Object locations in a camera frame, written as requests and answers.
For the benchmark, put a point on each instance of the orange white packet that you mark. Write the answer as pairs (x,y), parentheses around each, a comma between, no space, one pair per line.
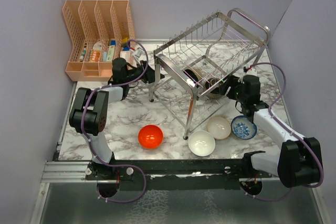
(95,52)

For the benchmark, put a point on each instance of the steel wire dish rack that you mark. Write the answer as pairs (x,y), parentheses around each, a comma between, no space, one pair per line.
(221,45)

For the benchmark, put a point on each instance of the small green white tube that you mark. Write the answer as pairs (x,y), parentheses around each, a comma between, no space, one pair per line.
(83,54)

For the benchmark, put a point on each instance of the beige speckled bowl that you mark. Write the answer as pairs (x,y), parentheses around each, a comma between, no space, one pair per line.
(219,127)

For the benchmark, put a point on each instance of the red bowl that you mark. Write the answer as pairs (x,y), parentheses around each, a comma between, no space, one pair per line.
(150,136)

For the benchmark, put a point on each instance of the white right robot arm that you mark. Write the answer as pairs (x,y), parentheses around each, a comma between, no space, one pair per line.
(278,129)

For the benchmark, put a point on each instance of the peach plastic file organizer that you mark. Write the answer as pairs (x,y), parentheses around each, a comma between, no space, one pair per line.
(90,21)

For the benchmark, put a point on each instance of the black aluminium frame rail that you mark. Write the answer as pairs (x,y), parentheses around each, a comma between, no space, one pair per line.
(143,175)

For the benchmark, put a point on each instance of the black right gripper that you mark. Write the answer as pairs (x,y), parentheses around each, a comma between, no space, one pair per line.
(233,81)

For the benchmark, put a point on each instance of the cream bottle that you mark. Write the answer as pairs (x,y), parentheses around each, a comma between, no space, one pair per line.
(126,54)

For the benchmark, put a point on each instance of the blue and white bowl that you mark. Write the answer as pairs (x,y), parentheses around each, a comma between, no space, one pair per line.
(242,128)

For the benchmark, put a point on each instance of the white blue tube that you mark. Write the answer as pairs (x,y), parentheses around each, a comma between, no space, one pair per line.
(111,51)

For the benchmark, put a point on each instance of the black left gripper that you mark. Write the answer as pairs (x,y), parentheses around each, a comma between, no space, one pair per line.
(147,77)

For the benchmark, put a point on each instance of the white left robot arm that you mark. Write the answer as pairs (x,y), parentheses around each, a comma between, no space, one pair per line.
(88,115)

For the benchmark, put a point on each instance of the black bowl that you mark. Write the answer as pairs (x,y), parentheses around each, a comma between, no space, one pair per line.
(196,74)

